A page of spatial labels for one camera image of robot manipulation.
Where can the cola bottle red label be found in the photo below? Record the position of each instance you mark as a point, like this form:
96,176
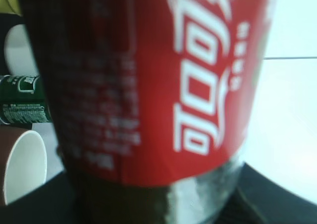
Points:
150,100

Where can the red ceramic mug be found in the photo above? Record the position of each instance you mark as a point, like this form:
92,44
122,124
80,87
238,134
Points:
23,163

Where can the clear water bottle green label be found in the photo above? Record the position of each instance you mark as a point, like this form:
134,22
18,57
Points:
23,100

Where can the white ceramic mug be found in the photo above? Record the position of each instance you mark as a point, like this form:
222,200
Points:
18,53

